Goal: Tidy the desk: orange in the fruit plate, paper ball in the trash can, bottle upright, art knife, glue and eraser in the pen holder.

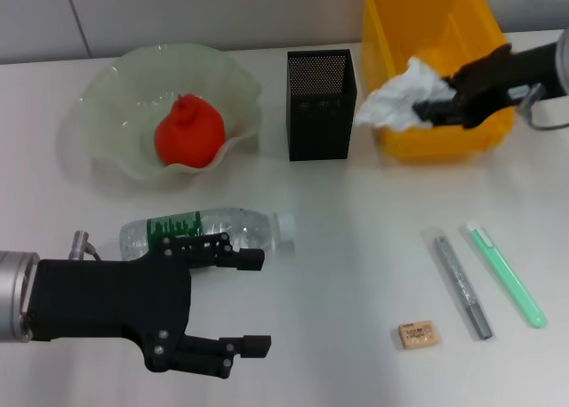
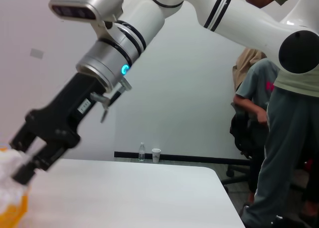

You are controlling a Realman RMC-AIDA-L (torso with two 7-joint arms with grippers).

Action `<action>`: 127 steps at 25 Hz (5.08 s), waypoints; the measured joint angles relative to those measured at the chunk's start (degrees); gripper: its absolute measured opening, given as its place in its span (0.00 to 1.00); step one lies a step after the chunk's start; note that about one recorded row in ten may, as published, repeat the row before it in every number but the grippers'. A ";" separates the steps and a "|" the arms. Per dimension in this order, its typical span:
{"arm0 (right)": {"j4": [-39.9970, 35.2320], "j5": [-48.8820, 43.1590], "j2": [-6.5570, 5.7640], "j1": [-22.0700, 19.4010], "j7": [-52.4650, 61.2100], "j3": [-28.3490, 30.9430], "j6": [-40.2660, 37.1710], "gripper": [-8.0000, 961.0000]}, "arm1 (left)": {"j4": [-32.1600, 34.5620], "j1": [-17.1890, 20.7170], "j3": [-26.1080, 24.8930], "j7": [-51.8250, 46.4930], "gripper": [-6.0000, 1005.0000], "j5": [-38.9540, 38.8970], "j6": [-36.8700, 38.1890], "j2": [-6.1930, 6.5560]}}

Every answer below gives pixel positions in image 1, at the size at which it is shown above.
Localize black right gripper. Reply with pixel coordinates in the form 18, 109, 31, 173
412, 42, 562, 131

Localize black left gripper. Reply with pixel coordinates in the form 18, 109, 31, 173
30, 235, 193, 373

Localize clear green-label water bottle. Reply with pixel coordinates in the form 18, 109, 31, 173
119, 206, 297, 264

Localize white paper ball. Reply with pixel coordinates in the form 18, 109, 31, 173
354, 56, 451, 133

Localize orange toy fruit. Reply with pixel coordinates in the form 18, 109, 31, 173
154, 93, 226, 168

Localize mint green pen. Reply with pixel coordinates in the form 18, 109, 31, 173
466, 220, 548, 330

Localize black mesh pen holder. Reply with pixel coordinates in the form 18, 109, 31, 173
286, 49, 359, 163

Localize beige eraser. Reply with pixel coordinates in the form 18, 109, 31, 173
397, 319, 437, 350

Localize silver glitter pen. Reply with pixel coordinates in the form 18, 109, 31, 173
421, 227, 494, 340

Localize green glass fruit plate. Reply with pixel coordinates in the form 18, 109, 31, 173
66, 44, 263, 186

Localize yellow plastic bin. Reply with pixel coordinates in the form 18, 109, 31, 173
359, 0, 519, 163

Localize silver left cable connector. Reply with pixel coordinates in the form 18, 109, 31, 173
70, 230, 103, 261

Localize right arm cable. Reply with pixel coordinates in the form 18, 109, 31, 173
510, 83, 569, 131

